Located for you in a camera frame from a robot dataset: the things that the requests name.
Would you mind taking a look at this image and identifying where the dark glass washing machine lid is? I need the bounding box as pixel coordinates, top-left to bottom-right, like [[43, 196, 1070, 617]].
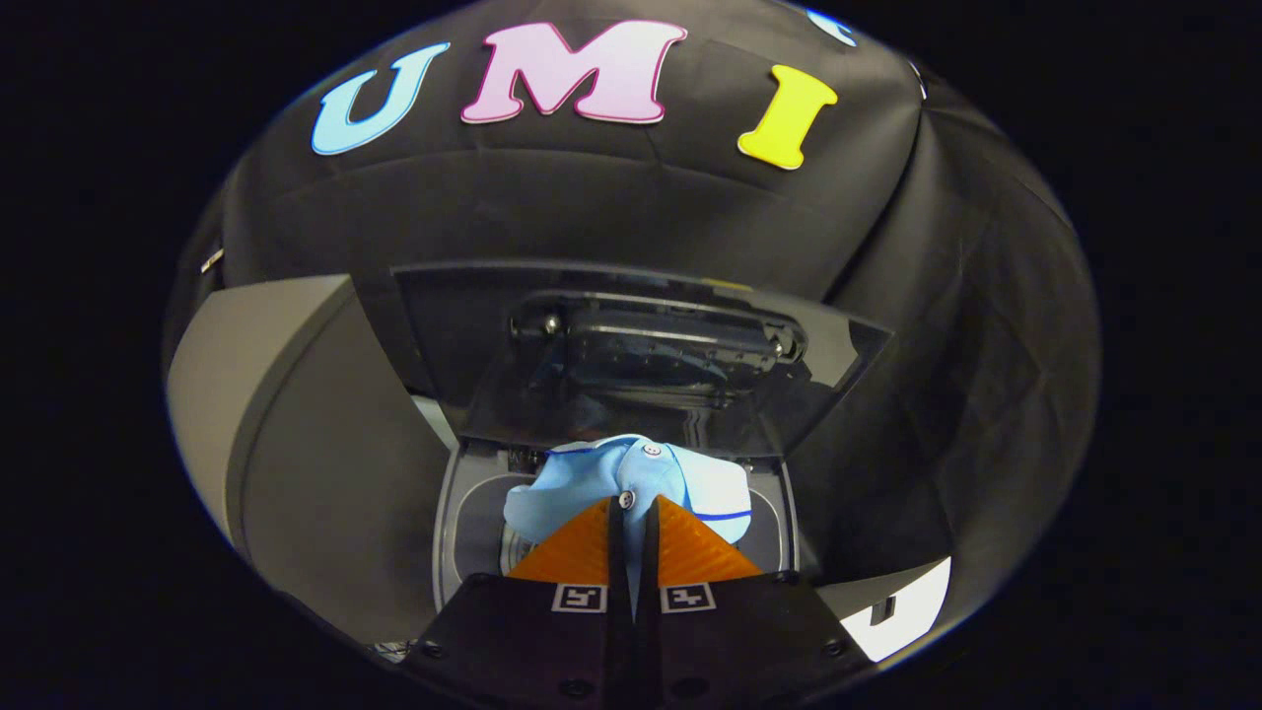
[[391, 261, 894, 462]]

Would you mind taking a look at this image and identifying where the dark grey washing machine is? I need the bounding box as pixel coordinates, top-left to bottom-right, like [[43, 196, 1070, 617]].
[[431, 434, 802, 614]]

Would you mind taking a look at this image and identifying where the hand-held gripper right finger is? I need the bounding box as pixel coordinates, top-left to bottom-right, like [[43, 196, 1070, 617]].
[[637, 494, 875, 710]]

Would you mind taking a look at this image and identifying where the black backdrop cloth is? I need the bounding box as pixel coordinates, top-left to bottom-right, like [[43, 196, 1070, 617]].
[[163, 0, 1100, 637]]

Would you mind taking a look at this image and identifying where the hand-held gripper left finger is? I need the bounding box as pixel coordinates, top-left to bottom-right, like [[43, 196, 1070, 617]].
[[399, 496, 633, 710]]

